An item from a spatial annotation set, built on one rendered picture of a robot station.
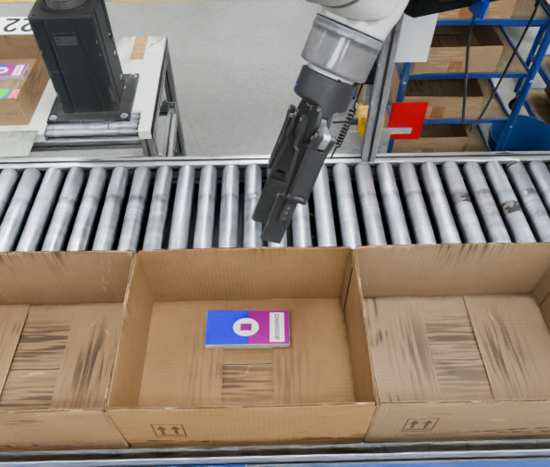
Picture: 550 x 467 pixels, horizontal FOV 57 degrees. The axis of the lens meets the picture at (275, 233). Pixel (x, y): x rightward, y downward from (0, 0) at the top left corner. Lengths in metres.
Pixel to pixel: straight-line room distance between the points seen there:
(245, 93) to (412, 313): 2.26
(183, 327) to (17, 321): 0.33
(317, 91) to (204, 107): 2.39
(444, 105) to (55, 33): 1.35
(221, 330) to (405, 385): 0.35
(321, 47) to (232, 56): 2.82
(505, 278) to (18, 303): 0.97
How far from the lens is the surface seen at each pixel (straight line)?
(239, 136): 2.80
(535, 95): 3.17
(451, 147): 2.25
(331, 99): 0.65
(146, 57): 2.03
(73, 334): 1.07
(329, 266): 0.97
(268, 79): 3.23
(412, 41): 1.39
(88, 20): 1.61
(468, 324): 1.09
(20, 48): 2.14
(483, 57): 2.02
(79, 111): 1.80
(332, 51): 0.64
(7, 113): 1.82
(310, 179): 0.65
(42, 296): 1.12
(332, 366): 0.98
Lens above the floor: 1.77
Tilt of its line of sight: 50 degrees down
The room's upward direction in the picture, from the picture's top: straight up
